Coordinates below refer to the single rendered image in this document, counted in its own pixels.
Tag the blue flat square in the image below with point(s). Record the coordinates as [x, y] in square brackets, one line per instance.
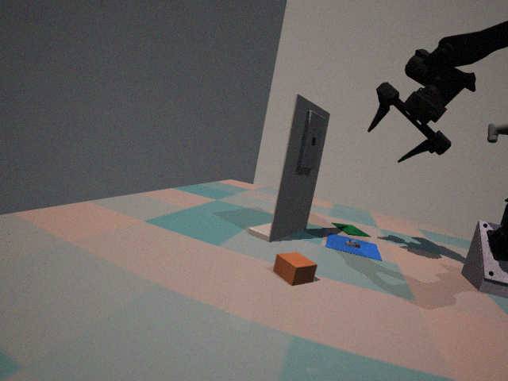
[366, 249]

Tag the green flat square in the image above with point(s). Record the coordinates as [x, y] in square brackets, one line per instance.
[351, 230]

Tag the orange box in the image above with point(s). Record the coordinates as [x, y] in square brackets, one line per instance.
[294, 268]

